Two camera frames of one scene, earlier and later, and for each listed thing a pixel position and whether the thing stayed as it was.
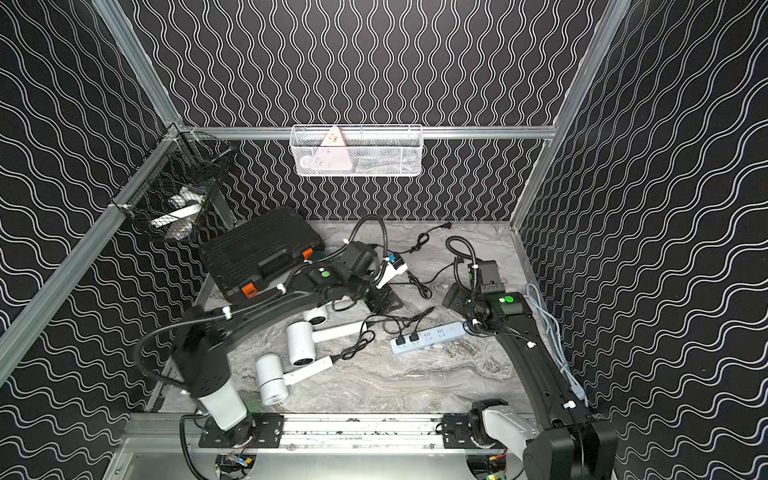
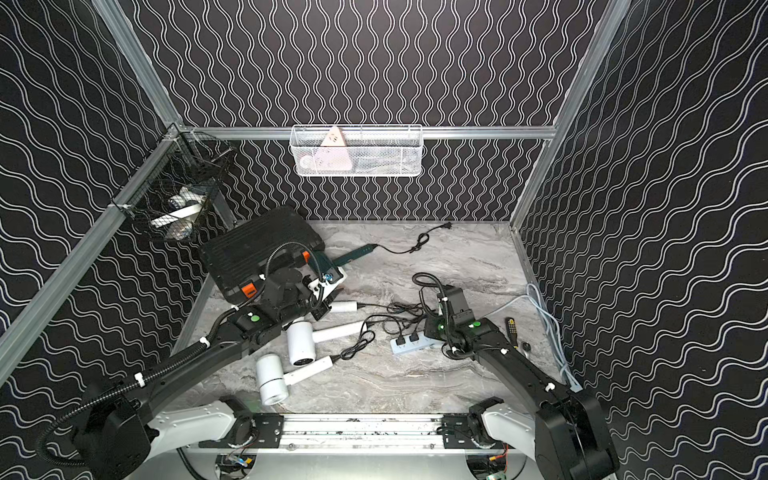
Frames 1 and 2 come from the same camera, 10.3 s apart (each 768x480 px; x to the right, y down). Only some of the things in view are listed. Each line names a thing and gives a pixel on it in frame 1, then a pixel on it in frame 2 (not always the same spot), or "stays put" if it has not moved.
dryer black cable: (364, 338) stays put
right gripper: (454, 298) → (429, 327)
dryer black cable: (423, 287) → (399, 308)
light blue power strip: (429, 337) stays put
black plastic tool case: (259, 254) stays put
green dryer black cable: (421, 239) stays put
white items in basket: (181, 212) stays put
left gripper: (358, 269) → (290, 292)
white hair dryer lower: (273, 384) stays put
